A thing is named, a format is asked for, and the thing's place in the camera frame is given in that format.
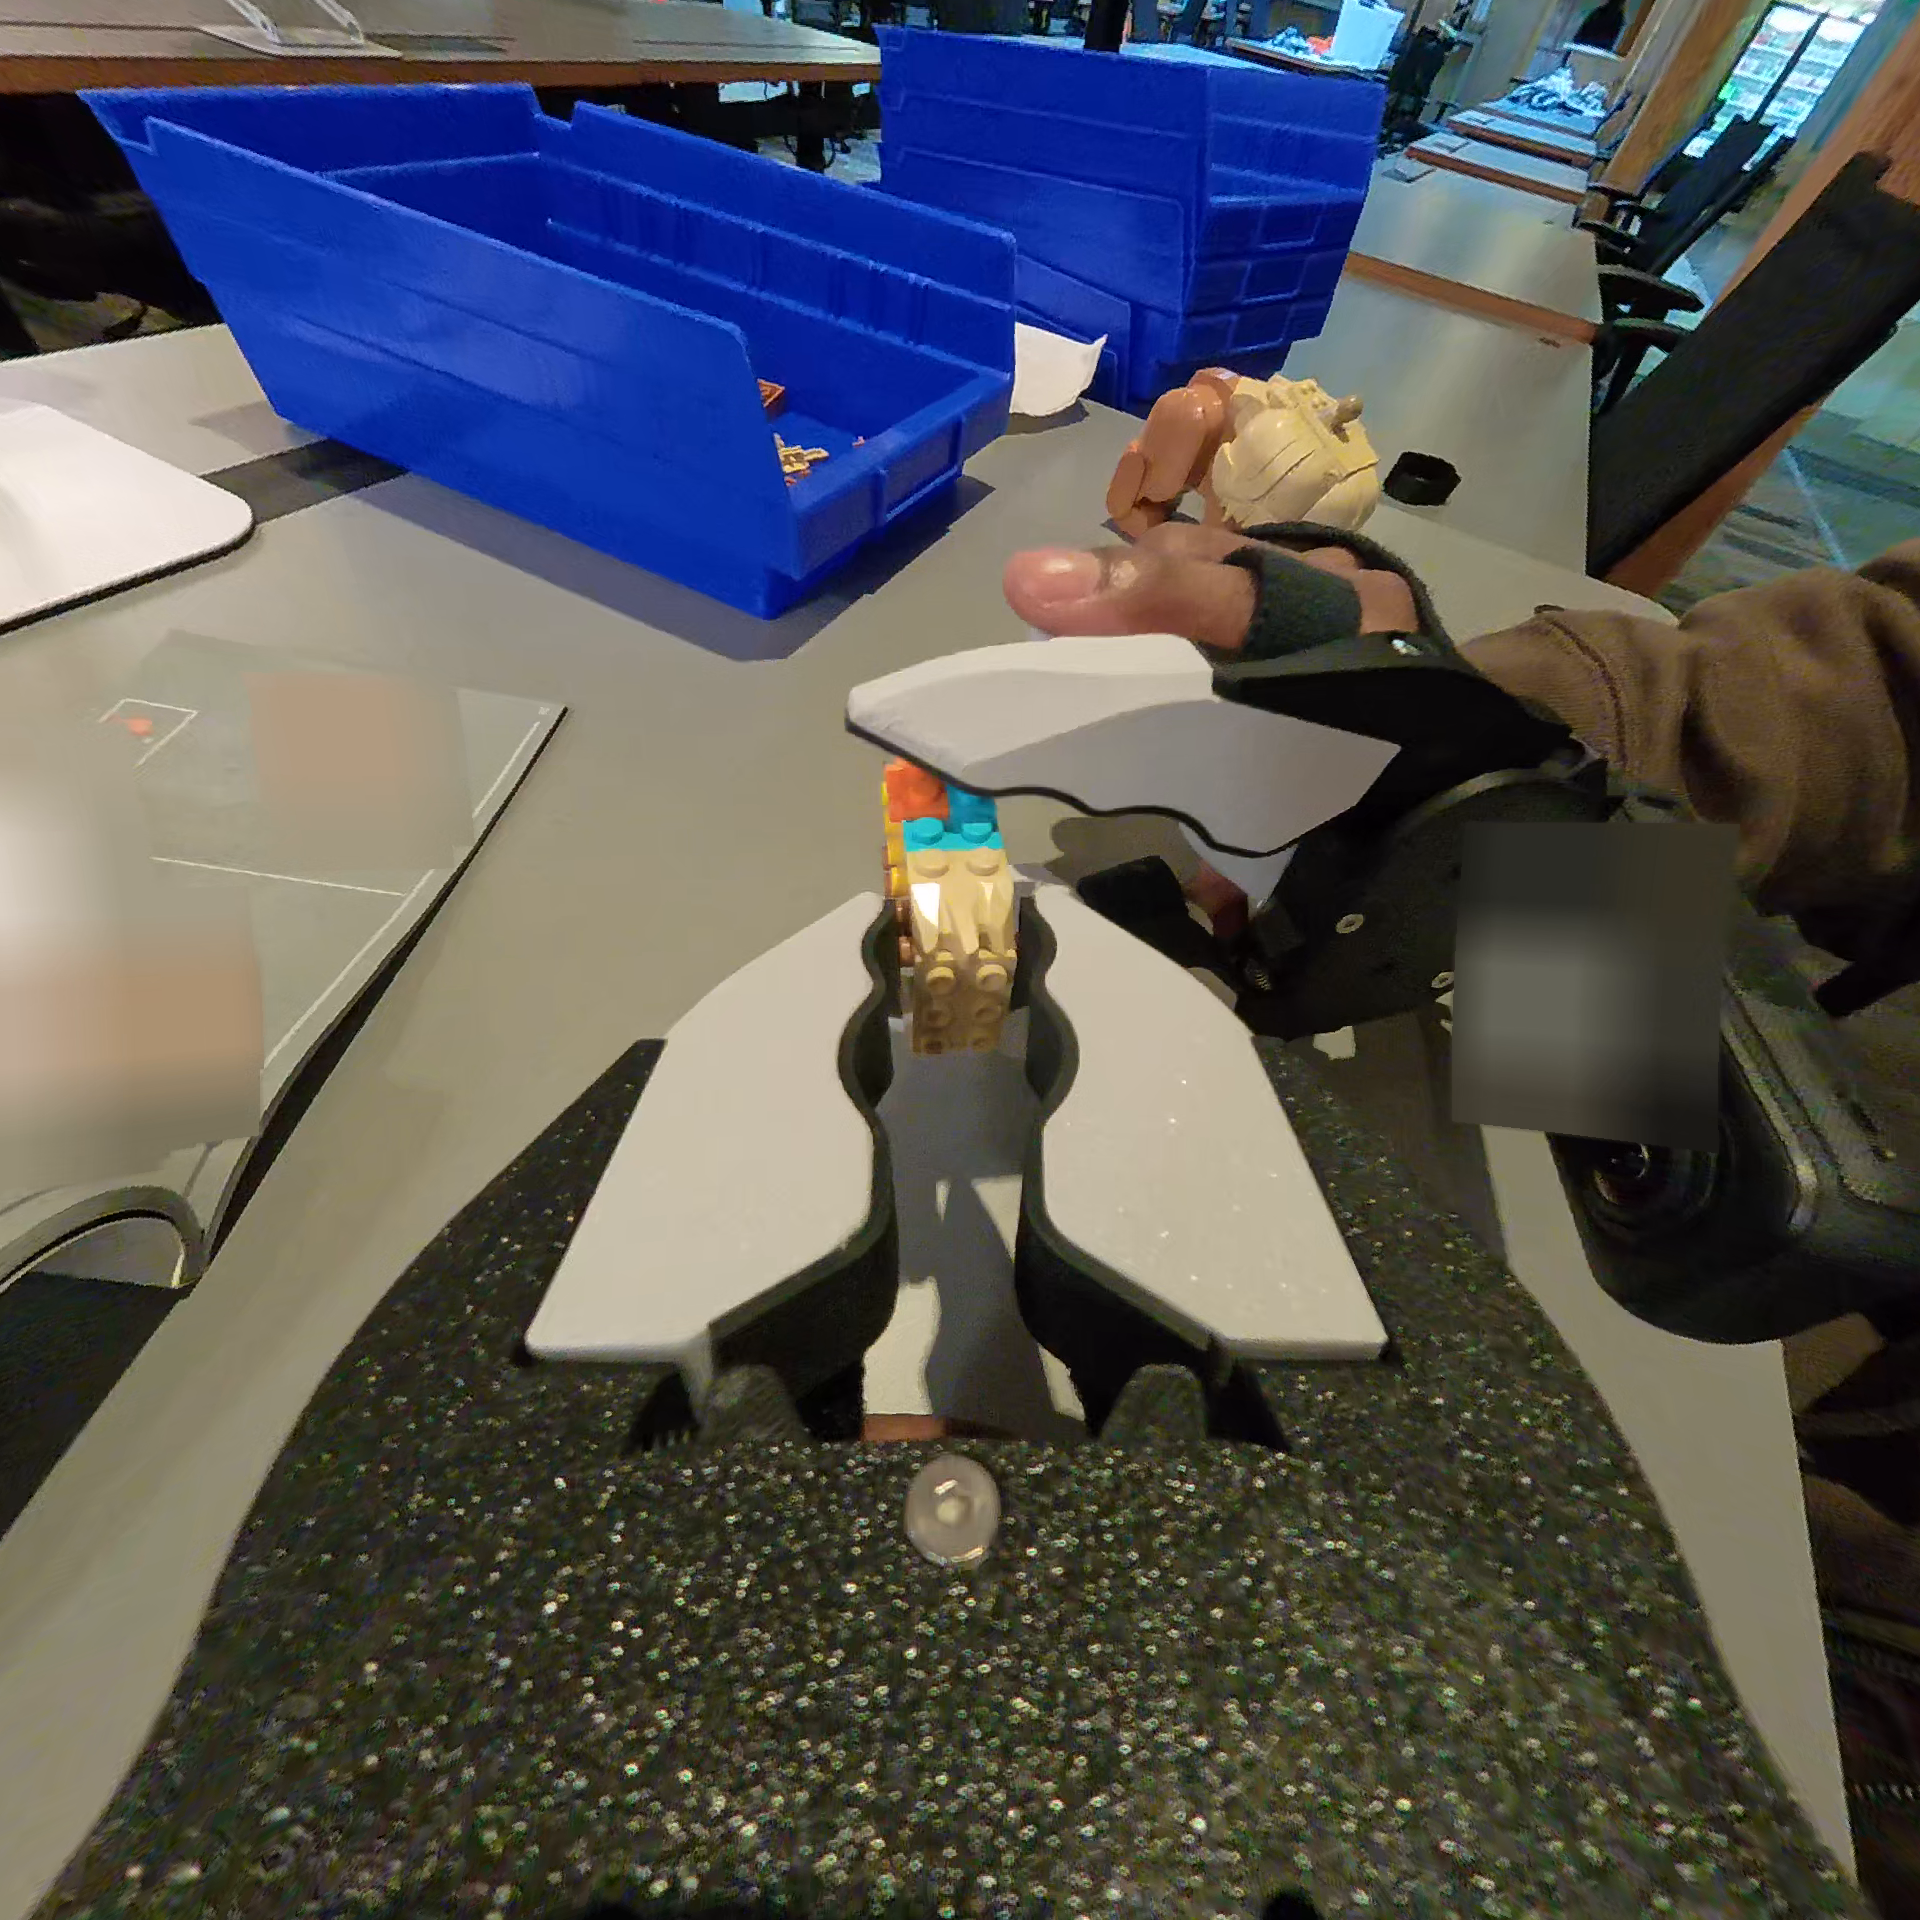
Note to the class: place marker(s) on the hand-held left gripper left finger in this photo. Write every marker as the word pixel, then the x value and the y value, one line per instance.
pixel 704 1184

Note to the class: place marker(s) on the black office chair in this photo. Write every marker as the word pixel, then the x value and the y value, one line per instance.
pixel 1740 388

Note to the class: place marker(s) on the black round cap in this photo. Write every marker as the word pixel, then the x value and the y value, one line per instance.
pixel 1420 476

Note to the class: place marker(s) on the clear acrylic stand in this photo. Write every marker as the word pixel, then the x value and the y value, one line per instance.
pixel 285 18

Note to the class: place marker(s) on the blue plastic bin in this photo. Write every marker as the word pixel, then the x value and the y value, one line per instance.
pixel 525 345

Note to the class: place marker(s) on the person's right forearm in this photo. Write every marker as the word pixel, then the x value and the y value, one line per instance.
pixel 1725 704

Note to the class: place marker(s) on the brown toy brick animal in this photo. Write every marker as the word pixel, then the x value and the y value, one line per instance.
pixel 1277 450

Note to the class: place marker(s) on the white desk stand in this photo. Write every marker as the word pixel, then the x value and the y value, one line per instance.
pixel 91 503

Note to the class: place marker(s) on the colourful toy brick assembly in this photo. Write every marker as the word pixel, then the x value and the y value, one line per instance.
pixel 954 945

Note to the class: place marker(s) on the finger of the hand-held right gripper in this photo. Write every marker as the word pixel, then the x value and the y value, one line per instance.
pixel 1109 721
pixel 1149 900

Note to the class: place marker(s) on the white crumpled paper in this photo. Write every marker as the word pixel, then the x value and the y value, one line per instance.
pixel 1050 375

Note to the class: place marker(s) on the person's right hand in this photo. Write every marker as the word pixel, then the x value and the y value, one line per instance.
pixel 1109 586

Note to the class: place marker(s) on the stack of blue bins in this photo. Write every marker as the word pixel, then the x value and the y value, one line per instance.
pixel 1141 180

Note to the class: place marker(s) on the grey instruction booklet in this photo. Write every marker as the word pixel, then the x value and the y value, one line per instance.
pixel 375 900

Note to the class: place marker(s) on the grey desk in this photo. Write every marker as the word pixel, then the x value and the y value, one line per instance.
pixel 675 750

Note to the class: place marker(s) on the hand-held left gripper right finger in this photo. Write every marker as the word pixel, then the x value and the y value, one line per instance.
pixel 1202 1184

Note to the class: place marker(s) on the pile of brown toy bricks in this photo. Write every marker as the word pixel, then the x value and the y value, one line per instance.
pixel 797 450

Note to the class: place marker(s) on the long wooden table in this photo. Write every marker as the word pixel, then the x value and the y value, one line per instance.
pixel 525 52

